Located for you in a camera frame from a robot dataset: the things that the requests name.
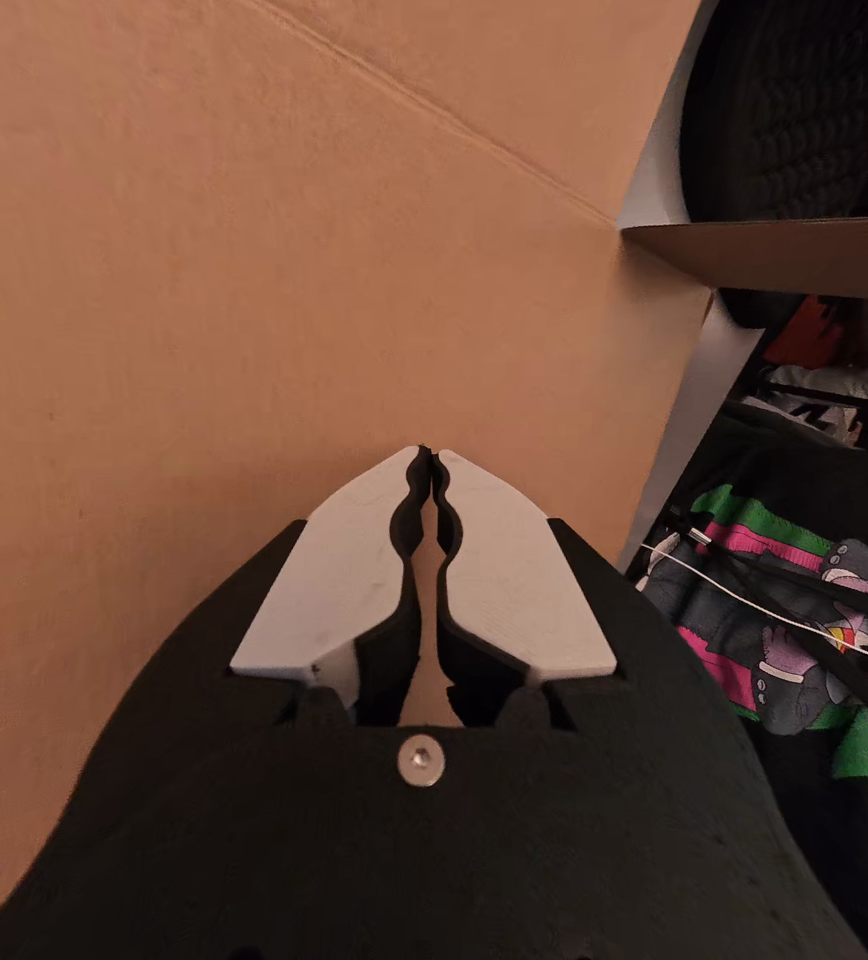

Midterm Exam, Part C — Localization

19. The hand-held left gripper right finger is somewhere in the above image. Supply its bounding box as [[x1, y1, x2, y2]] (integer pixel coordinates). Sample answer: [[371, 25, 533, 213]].
[[432, 448, 619, 690]]

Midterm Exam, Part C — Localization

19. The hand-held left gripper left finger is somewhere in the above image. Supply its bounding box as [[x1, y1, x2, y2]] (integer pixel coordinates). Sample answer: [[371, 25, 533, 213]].
[[230, 445, 435, 706]]

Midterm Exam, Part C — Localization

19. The white and brown cardboard box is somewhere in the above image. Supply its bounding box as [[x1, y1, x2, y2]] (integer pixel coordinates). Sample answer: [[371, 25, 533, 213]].
[[0, 0, 868, 946]]

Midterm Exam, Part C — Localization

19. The red fabric piece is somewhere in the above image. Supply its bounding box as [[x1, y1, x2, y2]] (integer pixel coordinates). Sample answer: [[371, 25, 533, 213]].
[[764, 296, 849, 370]]

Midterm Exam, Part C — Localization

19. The thin white cord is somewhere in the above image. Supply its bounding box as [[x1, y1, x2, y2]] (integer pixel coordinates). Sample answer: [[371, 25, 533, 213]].
[[640, 543, 868, 676]]

